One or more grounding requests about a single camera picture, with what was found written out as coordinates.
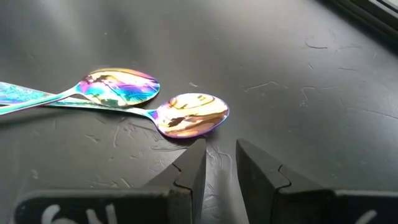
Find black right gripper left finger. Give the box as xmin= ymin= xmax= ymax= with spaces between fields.
xmin=144 ymin=139 xmax=207 ymax=224

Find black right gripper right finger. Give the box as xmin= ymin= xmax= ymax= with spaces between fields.
xmin=235 ymin=139 xmax=335 ymax=224

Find rainbow iridescent spoon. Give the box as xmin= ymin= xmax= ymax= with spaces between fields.
xmin=0 ymin=67 xmax=161 ymax=116
xmin=0 ymin=81 xmax=230 ymax=139

